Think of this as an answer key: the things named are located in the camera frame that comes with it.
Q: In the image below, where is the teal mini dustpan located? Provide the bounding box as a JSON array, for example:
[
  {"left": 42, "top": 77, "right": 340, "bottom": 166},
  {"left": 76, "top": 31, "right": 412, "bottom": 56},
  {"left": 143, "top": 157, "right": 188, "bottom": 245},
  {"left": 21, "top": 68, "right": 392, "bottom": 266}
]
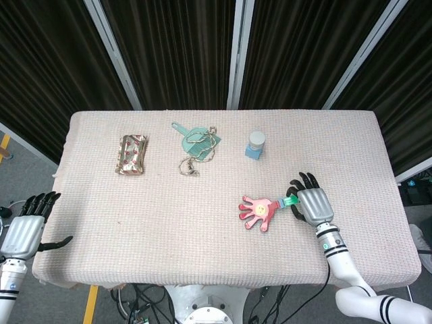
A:
[{"left": 171, "top": 121, "right": 223, "bottom": 161}]

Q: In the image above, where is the black equipment box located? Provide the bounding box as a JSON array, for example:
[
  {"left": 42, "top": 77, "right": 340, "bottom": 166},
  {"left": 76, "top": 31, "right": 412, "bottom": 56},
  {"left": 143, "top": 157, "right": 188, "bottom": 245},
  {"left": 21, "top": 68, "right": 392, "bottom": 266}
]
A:
[{"left": 403, "top": 178, "right": 432, "bottom": 207}]

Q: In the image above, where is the dark curtain panel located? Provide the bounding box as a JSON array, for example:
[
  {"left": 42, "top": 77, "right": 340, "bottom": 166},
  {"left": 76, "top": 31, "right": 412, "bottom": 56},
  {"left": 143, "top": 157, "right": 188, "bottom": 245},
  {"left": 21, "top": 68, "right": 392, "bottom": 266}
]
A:
[
  {"left": 0, "top": 0, "right": 136, "bottom": 165},
  {"left": 332, "top": 0, "right": 432, "bottom": 176},
  {"left": 239, "top": 0, "right": 392, "bottom": 111},
  {"left": 101, "top": 0, "right": 237, "bottom": 111}
]

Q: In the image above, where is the silver partition post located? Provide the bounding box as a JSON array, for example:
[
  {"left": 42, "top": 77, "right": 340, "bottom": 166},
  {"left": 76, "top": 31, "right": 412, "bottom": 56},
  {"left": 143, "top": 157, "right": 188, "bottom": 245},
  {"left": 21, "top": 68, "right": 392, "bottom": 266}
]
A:
[
  {"left": 322, "top": 0, "right": 404, "bottom": 111},
  {"left": 225, "top": 0, "right": 254, "bottom": 109},
  {"left": 83, "top": 0, "right": 143, "bottom": 111}
]

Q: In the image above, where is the silver partition base rail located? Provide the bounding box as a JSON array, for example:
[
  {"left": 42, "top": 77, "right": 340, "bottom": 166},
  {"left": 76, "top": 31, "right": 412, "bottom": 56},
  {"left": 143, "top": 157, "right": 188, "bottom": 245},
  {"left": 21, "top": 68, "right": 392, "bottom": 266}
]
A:
[
  {"left": 0, "top": 121, "right": 59, "bottom": 167},
  {"left": 394, "top": 158, "right": 432, "bottom": 185}
]

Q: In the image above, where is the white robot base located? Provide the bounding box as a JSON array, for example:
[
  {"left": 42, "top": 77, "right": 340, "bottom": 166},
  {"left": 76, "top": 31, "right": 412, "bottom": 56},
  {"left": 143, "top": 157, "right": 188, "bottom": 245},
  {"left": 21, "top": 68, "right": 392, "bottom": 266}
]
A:
[{"left": 164, "top": 283, "right": 251, "bottom": 324}]

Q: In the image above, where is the beige waffle tablecloth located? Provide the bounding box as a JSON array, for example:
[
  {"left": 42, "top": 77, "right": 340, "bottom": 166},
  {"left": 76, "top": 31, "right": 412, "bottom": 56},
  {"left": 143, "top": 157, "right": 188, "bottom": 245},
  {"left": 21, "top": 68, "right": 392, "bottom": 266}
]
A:
[{"left": 32, "top": 109, "right": 423, "bottom": 294}]

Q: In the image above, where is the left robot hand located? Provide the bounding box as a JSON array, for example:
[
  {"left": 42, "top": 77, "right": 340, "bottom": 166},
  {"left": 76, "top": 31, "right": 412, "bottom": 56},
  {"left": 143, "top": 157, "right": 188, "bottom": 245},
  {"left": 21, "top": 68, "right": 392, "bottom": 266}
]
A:
[{"left": 0, "top": 191, "right": 74, "bottom": 261}]

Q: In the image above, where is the red hand clapper toy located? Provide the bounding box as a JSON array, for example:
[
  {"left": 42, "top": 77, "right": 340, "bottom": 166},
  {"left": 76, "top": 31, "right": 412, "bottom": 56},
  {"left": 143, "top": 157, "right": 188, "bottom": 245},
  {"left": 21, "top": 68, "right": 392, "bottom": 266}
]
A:
[{"left": 238, "top": 194, "right": 301, "bottom": 233}]

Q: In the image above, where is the green circuit board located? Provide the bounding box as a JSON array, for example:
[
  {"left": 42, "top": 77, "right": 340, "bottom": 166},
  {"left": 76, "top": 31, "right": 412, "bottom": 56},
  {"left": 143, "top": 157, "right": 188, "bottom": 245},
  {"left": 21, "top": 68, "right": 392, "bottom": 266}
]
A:
[{"left": 130, "top": 309, "right": 150, "bottom": 324}]

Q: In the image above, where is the gold foil snack packet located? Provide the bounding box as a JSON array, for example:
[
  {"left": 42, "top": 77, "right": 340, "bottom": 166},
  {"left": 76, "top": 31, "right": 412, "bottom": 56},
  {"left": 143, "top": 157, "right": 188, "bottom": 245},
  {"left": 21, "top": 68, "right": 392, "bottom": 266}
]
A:
[{"left": 113, "top": 134, "right": 149, "bottom": 176}]

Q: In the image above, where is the braided beige cord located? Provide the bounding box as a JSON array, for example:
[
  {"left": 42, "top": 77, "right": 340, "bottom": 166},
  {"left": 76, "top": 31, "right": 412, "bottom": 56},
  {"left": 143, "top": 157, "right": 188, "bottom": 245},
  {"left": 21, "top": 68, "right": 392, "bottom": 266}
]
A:
[{"left": 178, "top": 125, "right": 219, "bottom": 178}]

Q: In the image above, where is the black cable tangle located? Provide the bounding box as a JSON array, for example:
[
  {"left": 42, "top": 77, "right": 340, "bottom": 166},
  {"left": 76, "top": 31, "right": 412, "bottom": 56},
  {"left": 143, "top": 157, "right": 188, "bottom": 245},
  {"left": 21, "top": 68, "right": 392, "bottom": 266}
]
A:
[
  {"left": 248, "top": 285, "right": 296, "bottom": 324},
  {"left": 111, "top": 283, "right": 176, "bottom": 324}
]

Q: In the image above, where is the white jar grey lid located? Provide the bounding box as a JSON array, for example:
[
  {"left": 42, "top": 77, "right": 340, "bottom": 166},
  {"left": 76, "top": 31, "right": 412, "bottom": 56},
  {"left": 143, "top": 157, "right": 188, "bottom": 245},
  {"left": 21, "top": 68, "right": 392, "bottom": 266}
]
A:
[{"left": 248, "top": 130, "right": 267, "bottom": 153}]

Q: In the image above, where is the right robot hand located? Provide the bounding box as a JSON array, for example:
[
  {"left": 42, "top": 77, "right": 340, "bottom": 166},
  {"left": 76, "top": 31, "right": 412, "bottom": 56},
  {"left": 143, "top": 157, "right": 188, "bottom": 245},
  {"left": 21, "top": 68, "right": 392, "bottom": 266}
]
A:
[{"left": 286, "top": 171, "right": 335, "bottom": 227}]

